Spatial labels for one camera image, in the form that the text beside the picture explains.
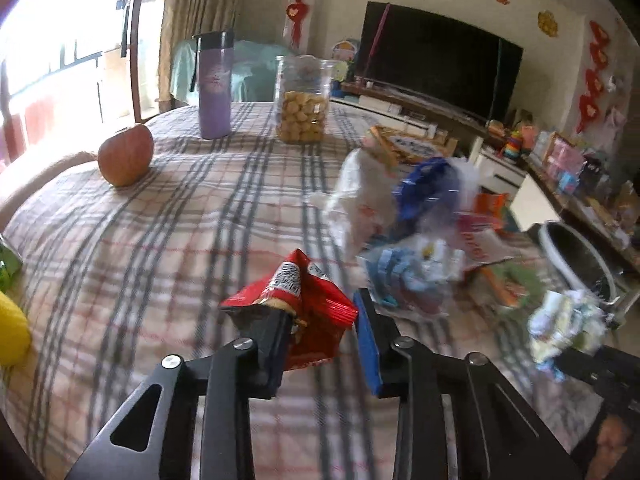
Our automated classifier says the cartoon house toy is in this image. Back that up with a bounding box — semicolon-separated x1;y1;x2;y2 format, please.
331;37;361;83

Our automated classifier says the beige curtain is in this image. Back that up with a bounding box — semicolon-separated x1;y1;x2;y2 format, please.
159;0;251;111

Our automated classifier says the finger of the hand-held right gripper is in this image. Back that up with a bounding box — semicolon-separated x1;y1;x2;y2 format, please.
560;345;640;411

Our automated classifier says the red snack wrapper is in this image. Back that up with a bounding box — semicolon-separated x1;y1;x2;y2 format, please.
220;249;360;372

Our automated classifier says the pink stick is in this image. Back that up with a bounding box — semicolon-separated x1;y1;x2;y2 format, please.
357;2;391;86

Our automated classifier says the green packet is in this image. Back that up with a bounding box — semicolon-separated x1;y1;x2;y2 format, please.
0;235;24;293

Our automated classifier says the pink toy box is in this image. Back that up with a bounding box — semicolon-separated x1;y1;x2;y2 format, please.
545;132;586;181

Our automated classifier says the orange and blue cracker box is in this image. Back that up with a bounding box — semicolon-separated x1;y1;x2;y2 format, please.
367;125;458;165

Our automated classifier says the red apple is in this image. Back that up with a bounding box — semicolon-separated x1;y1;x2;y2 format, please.
97;123;155;187

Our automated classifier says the dark blue wrapper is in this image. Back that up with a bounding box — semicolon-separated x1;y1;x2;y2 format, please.
397;156;471;221

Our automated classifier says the colourful stacking ring toy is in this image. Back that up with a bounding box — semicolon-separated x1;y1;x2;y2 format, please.
502;130;523;160

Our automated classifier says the white television cabinet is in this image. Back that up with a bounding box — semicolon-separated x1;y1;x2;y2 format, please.
330;82;531;201

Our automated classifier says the yellow object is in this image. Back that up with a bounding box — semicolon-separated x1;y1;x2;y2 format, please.
0;290;33;366

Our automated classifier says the clear bag of snacks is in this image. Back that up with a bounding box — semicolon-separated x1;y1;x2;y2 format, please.
307;135;401;256

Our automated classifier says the clear jar of cookies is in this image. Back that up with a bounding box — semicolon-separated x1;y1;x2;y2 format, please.
274;55;335;145

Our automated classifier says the white trash bin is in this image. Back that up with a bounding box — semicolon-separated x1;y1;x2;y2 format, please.
537;221;626;331

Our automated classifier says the person's right hand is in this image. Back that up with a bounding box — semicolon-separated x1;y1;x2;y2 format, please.
597;415;633;480

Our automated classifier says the black television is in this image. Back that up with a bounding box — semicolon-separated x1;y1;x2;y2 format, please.
352;1;524;126

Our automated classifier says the purple drink bottle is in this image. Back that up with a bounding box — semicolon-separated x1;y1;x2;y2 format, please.
190;30;236;140

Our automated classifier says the teal covered furniture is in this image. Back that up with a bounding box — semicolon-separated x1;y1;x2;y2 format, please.
170;39;281;106

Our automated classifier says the yellow wall sticker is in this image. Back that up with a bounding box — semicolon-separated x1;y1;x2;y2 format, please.
537;10;560;37

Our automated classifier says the green and orange wrapper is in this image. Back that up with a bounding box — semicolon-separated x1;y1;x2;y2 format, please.
480;260;546;311

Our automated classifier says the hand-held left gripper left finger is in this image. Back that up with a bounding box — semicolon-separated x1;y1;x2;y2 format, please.
65;305;301;480

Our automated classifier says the pale wrapper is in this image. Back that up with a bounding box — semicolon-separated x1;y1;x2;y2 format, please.
527;290;608;378

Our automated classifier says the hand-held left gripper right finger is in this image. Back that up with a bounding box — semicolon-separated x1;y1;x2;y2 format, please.
352;287;583;480

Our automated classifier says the cluttered wooden sideboard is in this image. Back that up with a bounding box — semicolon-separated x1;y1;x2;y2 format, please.
520;125;640;271

